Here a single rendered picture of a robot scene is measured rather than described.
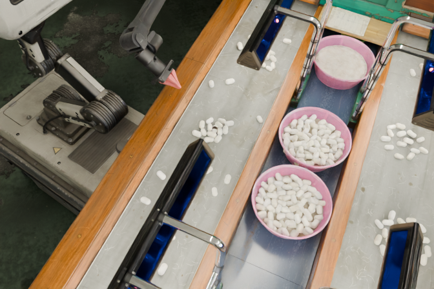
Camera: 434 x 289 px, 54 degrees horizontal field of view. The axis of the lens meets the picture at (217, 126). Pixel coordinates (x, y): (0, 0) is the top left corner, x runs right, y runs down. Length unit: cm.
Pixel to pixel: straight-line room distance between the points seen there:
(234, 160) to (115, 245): 49
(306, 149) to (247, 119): 25
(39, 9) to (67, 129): 66
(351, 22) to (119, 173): 122
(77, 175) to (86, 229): 48
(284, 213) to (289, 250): 12
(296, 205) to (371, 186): 28
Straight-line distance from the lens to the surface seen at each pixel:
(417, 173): 167
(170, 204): 103
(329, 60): 191
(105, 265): 139
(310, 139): 161
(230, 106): 165
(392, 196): 159
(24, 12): 139
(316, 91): 184
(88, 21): 318
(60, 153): 192
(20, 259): 230
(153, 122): 157
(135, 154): 150
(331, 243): 142
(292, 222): 143
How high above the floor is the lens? 204
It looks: 55 degrees down
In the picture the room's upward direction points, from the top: 4 degrees clockwise
